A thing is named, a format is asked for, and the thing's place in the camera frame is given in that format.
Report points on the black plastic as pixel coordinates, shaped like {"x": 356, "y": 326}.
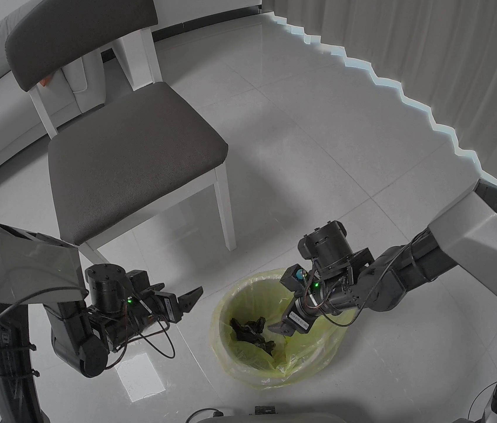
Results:
{"x": 252, "y": 331}

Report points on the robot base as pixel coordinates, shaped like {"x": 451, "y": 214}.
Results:
{"x": 292, "y": 419}

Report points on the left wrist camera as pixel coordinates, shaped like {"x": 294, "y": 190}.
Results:
{"x": 138, "y": 280}

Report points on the grey cushioned white chair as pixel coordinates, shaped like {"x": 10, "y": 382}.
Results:
{"x": 133, "y": 148}

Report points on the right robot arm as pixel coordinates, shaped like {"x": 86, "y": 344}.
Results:
{"x": 464, "y": 236}

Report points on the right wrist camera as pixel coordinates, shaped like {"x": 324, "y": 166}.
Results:
{"x": 292, "y": 278}

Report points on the white trash bin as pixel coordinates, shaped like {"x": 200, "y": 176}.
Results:
{"x": 230, "y": 359}

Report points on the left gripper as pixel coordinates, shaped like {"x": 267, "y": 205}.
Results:
{"x": 167, "y": 309}

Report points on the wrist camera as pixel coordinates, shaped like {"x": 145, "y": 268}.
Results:
{"x": 138, "y": 280}
{"x": 292, "y": 278}

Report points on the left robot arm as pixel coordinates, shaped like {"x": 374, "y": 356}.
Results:
{"x": 32, "y": 262}

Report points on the yellow plastic bag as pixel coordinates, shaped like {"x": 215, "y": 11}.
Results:
{"x": 248, "y": 306}

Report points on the white curtain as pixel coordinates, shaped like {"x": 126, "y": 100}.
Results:
{"x": 429, "y": 38}

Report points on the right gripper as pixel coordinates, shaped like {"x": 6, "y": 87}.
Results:
{"x": 308, "y": 315}

